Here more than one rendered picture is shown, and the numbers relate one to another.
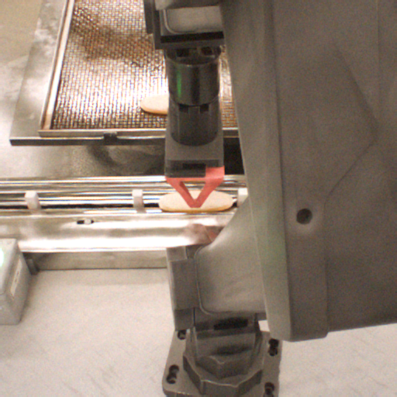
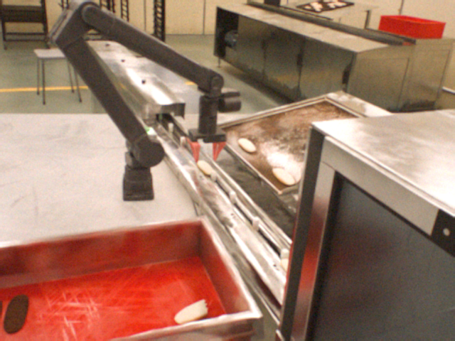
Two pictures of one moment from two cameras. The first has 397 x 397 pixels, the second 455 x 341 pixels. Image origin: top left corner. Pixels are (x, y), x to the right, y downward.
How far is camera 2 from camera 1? 1.18 m
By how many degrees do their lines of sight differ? 55
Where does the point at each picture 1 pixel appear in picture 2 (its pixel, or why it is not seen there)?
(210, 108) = (202, 118)
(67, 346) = not seen: hidden behind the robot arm
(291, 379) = (138, 203)
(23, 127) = not seen: hidden behind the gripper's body
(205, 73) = (201, 102)
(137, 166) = (224, 162)
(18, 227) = (168, 140)
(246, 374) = (128, 180)
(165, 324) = not seen: hidden behind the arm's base
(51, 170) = (208, 148)
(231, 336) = (128, 155)
